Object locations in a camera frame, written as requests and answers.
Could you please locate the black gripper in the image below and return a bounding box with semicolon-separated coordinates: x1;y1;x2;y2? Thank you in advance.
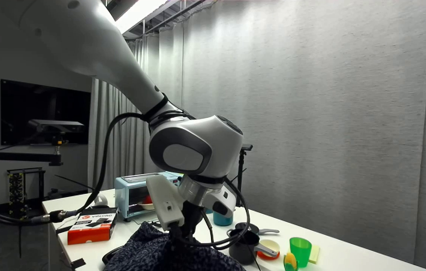
169;202;202;241

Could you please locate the dark blue knit blanket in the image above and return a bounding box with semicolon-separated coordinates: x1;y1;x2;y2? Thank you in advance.
102;221;247;271

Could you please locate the light blue toaster oven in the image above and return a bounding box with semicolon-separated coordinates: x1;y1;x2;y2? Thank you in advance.
115;170;184;221

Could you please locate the grey tape roll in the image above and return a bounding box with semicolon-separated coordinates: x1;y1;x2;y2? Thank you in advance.
92;194;110;208

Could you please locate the black flat object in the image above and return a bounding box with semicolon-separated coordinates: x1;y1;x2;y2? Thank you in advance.
78;203;119;217

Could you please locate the pink round dish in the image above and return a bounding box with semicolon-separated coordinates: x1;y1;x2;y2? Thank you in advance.
256;238;282;262

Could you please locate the orange white cardboard box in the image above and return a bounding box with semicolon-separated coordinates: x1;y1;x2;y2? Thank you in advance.
66;209;119;245

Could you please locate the yellow green toy fruit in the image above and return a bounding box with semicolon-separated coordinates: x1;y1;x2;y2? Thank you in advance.
282;251;300;271

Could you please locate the black table clamp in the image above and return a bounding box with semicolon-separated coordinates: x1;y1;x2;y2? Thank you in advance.
69;257;87;271

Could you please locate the green plastic cup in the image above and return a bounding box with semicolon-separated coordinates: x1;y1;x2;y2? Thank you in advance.
289;236;313;269

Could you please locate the yellow sponge cloth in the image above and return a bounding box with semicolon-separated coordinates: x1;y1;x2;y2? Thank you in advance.
307;244;322;265

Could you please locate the black metal rack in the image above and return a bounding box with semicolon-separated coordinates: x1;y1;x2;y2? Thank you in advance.
6;167;47;215

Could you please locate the grey curtain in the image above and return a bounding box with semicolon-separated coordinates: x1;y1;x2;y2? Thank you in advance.
86;0;426;271

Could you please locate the long ceiling light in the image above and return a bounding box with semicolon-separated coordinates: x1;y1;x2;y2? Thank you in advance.
116;0;169;34

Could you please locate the thin black camera cable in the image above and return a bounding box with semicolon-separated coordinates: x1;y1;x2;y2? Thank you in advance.
199;174;252;250

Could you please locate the black saucepan grey handle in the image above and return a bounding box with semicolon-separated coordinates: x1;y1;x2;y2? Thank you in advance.
227;229;280;266

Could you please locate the black camera tripod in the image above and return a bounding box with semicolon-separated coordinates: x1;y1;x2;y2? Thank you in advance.
235;143;255;208

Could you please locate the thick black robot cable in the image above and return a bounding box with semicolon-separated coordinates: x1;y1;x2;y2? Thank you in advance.
0;111;149;224

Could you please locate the black wall monitor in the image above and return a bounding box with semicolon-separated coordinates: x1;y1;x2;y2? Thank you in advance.
0;78;92;147

